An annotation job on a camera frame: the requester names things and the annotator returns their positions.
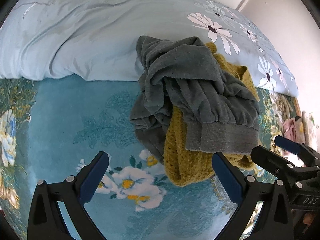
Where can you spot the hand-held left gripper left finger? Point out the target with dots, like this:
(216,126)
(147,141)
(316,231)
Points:
(92,178)

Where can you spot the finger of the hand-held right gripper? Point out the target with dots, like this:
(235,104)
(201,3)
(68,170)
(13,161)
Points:
(271,161)
(288,145)

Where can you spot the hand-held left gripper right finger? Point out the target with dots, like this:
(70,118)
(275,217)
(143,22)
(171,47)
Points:
(227,178)

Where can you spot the yellow knit sweater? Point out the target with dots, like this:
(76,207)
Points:
(185,162)

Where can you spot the grey sweatshirt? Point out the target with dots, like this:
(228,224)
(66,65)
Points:
(187,67)

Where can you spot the pink cloth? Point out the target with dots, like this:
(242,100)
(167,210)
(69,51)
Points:
(291,127)

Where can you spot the teal floral blanket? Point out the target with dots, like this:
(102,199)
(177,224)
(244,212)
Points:
(75,120)

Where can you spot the light blue floral quilt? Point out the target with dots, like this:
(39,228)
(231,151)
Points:
(87,30)

